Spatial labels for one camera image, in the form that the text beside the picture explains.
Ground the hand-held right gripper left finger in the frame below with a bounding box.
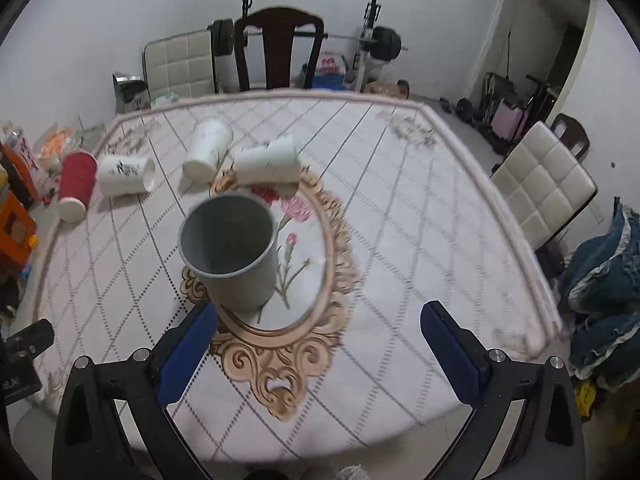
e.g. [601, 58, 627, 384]
[52, 301, 218, 480]

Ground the pink suitcase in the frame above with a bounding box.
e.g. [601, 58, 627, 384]
[491, 99, 533, 142]

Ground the pile of denim clothes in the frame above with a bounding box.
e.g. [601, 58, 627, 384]
[557, 199, 640, 392]

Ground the grey cup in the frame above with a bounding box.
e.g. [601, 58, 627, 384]
[178, 193, 278, 314]

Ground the red and white plastic bag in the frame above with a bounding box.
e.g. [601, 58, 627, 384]
[315, 49, 347, 77]

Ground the blue crate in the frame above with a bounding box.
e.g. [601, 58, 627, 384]
[301, 64, 351, 92]

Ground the white padded chair back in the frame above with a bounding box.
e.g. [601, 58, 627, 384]
[143, 30, 219, 100]

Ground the orange box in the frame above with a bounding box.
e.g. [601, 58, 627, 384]
[0, 189, 39, 267]

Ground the tall plain white cup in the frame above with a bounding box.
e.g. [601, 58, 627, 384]
[182, 118, 234, 181]

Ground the red cup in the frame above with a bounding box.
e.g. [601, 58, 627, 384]
[56, 149, 99, 223]

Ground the white cup with black print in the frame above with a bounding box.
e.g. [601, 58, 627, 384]
[96, 155, 157, 197]

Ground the short white cup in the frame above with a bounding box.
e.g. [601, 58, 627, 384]
[233, 135, 300, 184]

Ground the metal trash bin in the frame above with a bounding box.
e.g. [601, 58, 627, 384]
[112, 71, 150, 115]

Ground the barbell with black plates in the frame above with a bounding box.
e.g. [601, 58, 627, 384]
[208, 18, 409, 60]

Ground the dark wooden chair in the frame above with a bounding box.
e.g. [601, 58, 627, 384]
[233, 6, 325, 93]
[549, 113, 591, 164]

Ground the yellow object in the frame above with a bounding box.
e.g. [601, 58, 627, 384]
[573, 379, 597, 418]

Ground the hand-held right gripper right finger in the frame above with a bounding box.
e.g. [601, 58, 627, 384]
[420, 300, 587, 480]

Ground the white and red carton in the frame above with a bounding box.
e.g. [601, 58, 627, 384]
[2, 130, 42, 196]

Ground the cream padded chair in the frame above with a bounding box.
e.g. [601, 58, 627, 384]
[489, 120, 599, 252]

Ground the floral printed tablecloth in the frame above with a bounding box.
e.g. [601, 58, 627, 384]
[36, 87, 567, 467]

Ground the white weight rack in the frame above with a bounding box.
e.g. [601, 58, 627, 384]
[350, 0, 386, 93]

